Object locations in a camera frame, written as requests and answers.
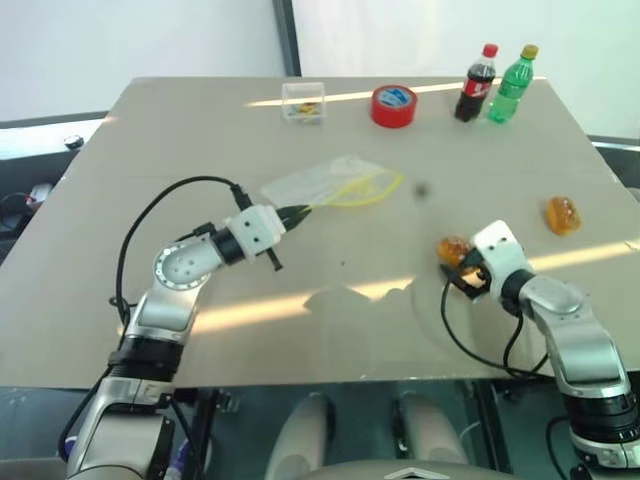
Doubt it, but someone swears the red tape roll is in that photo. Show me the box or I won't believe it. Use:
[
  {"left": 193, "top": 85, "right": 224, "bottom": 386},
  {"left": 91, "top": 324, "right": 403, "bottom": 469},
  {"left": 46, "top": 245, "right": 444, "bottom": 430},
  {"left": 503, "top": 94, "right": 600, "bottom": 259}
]
[{"left": 369, "top": 84, "right": 418, "bottom": 130}]

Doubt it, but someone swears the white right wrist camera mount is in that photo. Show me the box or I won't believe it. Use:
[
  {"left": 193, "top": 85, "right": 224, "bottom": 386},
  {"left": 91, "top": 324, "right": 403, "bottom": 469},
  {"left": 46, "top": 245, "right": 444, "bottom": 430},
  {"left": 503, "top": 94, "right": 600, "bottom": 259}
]
[{"left": 472, "top": 219, "right": 530, "bottom": 304}]

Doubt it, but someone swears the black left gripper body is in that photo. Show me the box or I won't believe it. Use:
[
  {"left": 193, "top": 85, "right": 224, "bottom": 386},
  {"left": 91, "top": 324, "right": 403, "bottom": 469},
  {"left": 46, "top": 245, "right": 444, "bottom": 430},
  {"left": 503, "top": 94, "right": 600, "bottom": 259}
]
[{"left": 266, "top": 205, "right": 296, "bottom": 274}]

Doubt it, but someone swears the orange snack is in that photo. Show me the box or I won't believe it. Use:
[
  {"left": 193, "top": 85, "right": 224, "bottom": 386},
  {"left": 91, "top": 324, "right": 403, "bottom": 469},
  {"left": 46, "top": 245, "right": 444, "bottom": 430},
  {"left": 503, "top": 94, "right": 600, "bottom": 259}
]
[
  {"left": 543, "top": 195, "right": 584, "bottom": 235},
  {"left": 437, "top": 233, "right": 475, "bottom": 266}
]

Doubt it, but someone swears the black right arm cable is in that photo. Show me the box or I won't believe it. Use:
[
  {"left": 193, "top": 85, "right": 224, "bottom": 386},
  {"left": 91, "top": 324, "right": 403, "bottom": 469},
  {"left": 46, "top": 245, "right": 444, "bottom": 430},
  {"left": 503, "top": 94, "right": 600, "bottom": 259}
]
[{"left": 439, "top": 273, "right": 551, "bottom": 379}]

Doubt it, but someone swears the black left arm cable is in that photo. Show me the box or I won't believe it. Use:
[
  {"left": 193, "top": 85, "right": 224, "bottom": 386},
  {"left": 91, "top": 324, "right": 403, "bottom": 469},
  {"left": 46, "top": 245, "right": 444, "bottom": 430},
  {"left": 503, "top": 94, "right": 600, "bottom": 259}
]
[{"left": 108, "top": 174, "right": 259, "bottom": 326}]

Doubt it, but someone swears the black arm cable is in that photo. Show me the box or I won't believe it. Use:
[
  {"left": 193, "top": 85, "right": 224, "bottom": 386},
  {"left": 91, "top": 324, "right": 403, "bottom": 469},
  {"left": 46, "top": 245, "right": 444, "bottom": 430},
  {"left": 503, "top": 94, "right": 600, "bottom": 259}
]
[
  {"left": 439, "top": 273, "right": 551, "bottom": 379},
  {"left": 108, "top": 174, "right": 259, "bottom": 326}
]

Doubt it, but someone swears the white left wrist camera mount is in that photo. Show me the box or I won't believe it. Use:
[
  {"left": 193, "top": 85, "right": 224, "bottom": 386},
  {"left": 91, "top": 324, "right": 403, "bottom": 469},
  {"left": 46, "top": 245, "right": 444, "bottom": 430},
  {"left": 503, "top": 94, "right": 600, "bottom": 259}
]
[{"left": 223, "top": 203, "right": 287, "bottom": 264}]

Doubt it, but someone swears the clear plastic box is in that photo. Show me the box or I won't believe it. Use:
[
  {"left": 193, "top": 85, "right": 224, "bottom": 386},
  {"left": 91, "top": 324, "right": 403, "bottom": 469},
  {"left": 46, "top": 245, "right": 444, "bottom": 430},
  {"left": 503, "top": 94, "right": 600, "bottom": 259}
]
[{"left": 281, "top": 81, "right": 327, "bottom": 125}]

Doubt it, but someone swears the green bottle yellow cap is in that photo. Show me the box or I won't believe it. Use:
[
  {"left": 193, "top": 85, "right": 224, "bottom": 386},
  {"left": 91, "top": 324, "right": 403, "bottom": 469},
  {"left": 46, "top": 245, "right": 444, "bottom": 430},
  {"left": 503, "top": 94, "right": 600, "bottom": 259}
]
[{"left": 486, "top": 44, "right": 540, "bottom": 125}]

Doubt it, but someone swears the clear plastic bag yellow zip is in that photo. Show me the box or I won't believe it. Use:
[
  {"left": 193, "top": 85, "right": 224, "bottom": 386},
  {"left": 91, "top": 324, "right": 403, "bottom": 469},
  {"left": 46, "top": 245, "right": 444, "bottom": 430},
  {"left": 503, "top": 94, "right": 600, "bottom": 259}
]
[{"left": 259, "top": 154, "right": 405, "bottom": 211}]

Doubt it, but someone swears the dark vertical post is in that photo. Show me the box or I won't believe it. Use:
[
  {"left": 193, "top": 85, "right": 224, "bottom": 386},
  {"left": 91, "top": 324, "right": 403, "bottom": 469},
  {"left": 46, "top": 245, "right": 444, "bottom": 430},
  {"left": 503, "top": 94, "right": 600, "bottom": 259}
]
[{"left": 271, "top": 0, "right": 304, "bottom": 78}]

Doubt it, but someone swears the cola bottle red cap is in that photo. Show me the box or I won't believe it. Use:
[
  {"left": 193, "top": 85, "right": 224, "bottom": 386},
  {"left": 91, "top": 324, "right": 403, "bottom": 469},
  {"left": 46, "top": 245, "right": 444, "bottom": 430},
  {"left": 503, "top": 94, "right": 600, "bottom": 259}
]
[{"left": 453, "top": 43, "right": 500, "bottom": 124}]

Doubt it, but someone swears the grey rounded robot leg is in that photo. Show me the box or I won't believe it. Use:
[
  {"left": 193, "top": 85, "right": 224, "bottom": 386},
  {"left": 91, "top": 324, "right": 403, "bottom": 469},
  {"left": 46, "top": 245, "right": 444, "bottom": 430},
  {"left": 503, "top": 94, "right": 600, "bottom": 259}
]
[
  {"left": 263, "top": 392, "right": 335, "bottom": 480},
  {"left": 397, "top": 392, "right": 469, "bottom": 469}
]

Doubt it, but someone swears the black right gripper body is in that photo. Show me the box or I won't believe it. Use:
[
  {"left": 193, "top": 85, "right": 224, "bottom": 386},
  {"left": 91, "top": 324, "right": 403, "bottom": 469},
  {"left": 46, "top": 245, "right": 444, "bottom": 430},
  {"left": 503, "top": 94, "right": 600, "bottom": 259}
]
[{"left": 455, "top": 259, "right": 495, "bottom": 305}]

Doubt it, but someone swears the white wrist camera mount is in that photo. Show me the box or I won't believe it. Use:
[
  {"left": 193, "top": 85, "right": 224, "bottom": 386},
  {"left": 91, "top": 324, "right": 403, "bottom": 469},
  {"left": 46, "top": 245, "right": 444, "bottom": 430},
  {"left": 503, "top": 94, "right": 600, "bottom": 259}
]
[
  {"left": 472, "top": 219, "right": 530, "bottom": 304},
  {"left": 223, "top": 203, "right": 287, "bottom": 264}
]

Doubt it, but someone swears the grey robot torso cover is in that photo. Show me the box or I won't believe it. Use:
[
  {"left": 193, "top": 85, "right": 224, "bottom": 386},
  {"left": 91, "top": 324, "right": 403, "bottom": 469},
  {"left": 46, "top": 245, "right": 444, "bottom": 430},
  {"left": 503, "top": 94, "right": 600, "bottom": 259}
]
[{"left": 298, "top": 462, "right": 507, "bottom": 480}]

